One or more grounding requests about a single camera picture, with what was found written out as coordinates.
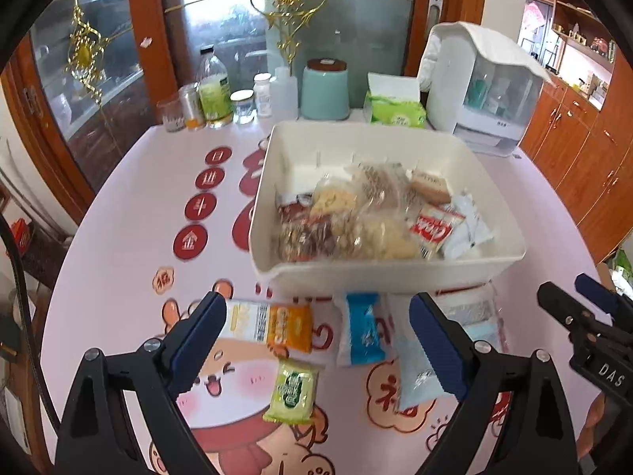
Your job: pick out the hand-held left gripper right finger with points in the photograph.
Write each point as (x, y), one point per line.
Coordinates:
(440, 351)

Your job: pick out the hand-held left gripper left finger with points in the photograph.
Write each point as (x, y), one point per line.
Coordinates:
(198, 349)

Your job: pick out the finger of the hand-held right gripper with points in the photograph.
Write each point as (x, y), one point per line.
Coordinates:
(596, 289)
(561, 307)

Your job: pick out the light blue snack packet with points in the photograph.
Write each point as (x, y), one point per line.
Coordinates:
(415, 371)
(484, 336)

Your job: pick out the blue and white snack packet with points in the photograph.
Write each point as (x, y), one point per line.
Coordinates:
(363, 329)

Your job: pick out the orange and white snack packet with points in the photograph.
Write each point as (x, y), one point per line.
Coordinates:
(277, 326)

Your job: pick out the green snack packet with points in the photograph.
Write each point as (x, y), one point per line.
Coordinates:
(292, 391)

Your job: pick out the red cookie packet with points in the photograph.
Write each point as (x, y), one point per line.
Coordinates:
(435, 232)

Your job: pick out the white plastic bin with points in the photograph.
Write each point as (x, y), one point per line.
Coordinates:
(296, 277)

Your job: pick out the clear puffed rice cake packet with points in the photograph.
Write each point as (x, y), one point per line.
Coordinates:
(336, 198)
(383, 240)

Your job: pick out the clear nut bar packet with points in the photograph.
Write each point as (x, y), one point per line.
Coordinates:
(381, 185)
(309, 240)

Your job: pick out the beige cracker packet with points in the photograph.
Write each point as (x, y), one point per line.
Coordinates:
(430, 187)

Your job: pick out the person's right hand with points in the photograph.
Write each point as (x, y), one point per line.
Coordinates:
(596, 425)

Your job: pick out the wooden cabinet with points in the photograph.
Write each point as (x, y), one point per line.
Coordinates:
(578, 138)

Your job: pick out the red box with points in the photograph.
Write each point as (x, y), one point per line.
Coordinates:
(21, 233)

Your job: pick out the white desktop storage cabinet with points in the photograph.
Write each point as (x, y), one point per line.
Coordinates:
(460, 89)

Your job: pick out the small glass jar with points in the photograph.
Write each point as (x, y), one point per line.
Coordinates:
(243, 108)

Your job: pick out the green tissue pack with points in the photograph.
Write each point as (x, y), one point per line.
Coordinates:
(395, 106)

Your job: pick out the green label plastic bottle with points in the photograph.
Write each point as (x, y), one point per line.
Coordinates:
(215, 94)

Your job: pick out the white pill bottle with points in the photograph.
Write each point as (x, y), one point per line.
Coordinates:
(263, 95)

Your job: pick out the white plastic bottle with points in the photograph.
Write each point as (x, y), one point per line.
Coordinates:
(284, 94)

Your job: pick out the teal canister with brown lid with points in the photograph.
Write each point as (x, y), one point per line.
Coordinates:
(324, 91)

